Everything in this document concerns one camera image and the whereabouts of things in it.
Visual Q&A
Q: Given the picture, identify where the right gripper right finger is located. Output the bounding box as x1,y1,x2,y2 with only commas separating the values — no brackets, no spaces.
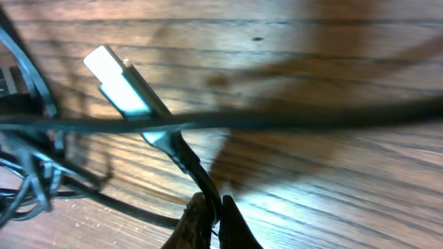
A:
219,195,263,249

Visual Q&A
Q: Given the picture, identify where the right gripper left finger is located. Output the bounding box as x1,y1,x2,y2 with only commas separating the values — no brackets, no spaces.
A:
161,192,212,249

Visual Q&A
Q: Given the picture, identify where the smooth black USB cable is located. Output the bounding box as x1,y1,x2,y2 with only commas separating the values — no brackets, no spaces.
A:
0,10,443,229

